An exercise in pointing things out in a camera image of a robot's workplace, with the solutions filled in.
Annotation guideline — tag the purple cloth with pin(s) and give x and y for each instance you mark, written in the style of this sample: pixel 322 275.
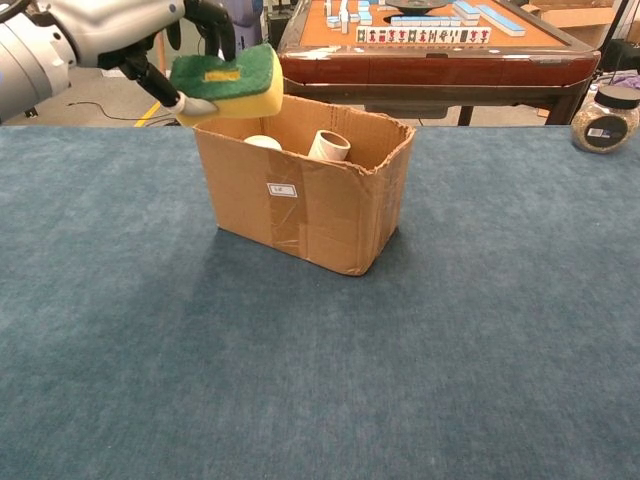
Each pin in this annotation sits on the purple cloth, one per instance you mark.
pixel 625 81

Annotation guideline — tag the tall wooden pole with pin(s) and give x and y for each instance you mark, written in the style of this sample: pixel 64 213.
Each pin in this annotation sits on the tall wooden pole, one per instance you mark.
pixel 161 52

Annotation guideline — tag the low blue tile row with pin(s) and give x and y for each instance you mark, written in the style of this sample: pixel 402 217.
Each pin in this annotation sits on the low blue tile row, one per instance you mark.
pixel 425 21

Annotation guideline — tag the brown cardboard carton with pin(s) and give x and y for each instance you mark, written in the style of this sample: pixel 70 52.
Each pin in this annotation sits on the brown cardboard carton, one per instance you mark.
pixel 575 20

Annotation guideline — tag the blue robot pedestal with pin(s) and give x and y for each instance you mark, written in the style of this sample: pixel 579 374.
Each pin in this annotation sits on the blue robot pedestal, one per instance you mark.
pixel 248 25

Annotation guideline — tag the long blue tile wall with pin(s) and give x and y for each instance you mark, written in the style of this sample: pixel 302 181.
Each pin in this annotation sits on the long blue tile wall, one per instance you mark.
pixel 502 21

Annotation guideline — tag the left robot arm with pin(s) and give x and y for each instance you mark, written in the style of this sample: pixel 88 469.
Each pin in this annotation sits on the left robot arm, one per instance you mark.
pixel 25 60

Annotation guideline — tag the brown mahjong table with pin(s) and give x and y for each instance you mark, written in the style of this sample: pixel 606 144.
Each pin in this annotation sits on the brown mahjong table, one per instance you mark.
pixel 425 70

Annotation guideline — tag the printed mahjong tile row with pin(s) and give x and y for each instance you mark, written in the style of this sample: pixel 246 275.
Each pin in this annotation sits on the printed mahjong tile row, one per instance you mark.
pixel 425 35

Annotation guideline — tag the short blue tile stack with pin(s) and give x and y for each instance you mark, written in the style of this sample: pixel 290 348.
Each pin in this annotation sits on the short blue tile stack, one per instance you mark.
pixel 466 10

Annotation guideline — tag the glass jar black lid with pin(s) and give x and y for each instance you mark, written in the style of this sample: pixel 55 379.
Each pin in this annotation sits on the glass jar black lid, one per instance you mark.
pixel 605 130

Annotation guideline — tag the white flowered paper cup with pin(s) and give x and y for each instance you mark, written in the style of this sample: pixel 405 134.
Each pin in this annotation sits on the white flowered paper cup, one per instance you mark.
pixel 262 142

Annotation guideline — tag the scattered blue tile cluster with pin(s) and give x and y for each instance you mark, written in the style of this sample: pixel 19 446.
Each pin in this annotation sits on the scattered blue tile cluster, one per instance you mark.
pixel 345 17

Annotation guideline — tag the open cardboard box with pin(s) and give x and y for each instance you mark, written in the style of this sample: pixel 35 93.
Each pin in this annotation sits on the open cardboard box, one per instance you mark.
pixel 325 220

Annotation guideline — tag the green yellow sponge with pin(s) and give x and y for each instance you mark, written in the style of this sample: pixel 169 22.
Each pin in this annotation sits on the green yellow sponge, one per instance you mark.
pixel 250 85

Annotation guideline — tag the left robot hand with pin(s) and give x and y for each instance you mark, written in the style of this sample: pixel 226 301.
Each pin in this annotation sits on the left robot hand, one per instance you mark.
pixel 110 25

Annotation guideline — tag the black round table dish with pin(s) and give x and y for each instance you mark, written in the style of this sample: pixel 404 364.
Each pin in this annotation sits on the black round table dish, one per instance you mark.
pixel 415 5

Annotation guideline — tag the blue table mat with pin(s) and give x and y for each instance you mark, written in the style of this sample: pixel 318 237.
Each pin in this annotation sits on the blue table mat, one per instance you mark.
pixel 450 350

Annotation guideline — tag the small brown-lined cylinder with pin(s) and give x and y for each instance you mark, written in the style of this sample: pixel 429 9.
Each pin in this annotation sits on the small brown-lined cylinder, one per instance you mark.
pixel 327 147

